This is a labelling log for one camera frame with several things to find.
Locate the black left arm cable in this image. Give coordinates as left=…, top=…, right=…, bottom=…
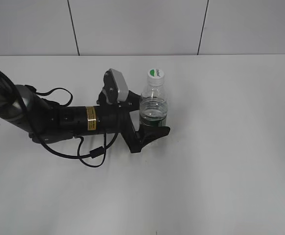
left=0, top=73, right=120, bottom=168

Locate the white green bottle cap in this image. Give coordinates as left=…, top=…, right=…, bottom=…
left=147, top=68, right=165, bottom=86

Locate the clear plastic water bottle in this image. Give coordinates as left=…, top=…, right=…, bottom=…
left=139, top=78, right=168, bottom=127

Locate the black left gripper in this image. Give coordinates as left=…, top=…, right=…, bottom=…
left=96, top=90, right=170, bottom=153

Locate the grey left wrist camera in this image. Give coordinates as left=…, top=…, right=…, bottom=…
left=102, top=68, right=129, bottom=105

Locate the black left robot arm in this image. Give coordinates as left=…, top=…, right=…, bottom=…
left=0, top=69, right=170, bottom=153

